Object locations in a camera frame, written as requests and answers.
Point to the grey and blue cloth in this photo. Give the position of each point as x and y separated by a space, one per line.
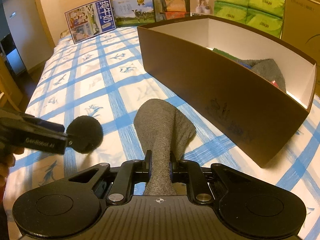
267 70

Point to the blue milk carton box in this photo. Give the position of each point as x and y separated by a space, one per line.
90 21

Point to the small white box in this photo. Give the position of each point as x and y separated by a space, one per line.
202 5

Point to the grey fuzzy sock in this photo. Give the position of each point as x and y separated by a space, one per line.
160 130

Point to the green milk carton box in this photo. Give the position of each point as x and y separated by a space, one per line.
132 10

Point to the brown cardboard box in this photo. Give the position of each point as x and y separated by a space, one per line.
200 80

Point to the green and yellow sponge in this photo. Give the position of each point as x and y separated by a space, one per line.
222 52

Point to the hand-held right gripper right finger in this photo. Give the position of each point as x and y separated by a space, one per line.
174 168

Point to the person's left hand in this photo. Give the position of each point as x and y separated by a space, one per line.
6 165

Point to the green tissue pack bundle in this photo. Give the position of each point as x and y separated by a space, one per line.
250 7

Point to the orange gift box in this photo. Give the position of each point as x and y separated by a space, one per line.
175 3
176 15

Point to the blue checked bed sheet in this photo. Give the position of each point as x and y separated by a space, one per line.
87 80

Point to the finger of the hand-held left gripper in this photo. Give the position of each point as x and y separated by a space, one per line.
51 127
70 140

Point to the wall switch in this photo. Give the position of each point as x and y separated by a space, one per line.
13 15

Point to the black round puff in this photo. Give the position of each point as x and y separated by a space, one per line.
85 133

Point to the large cardboard box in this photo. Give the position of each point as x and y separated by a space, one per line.
302 17

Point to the clear packet with red label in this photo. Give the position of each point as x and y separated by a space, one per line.
274 83

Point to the small yellow packet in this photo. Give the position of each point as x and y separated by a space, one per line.
65 33

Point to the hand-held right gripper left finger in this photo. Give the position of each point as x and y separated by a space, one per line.
147 166

